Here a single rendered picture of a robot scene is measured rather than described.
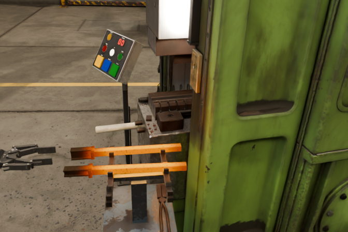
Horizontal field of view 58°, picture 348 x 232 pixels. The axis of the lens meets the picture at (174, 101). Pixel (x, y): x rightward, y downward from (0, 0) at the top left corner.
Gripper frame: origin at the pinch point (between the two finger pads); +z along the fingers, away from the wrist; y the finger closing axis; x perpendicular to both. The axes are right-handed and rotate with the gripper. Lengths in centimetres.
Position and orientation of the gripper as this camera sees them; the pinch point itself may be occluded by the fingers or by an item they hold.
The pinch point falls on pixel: (46, 155)
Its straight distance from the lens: 138.7
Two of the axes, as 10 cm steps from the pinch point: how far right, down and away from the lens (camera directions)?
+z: 9.9, -0.4, 1.5
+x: 0.3, -8.9, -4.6
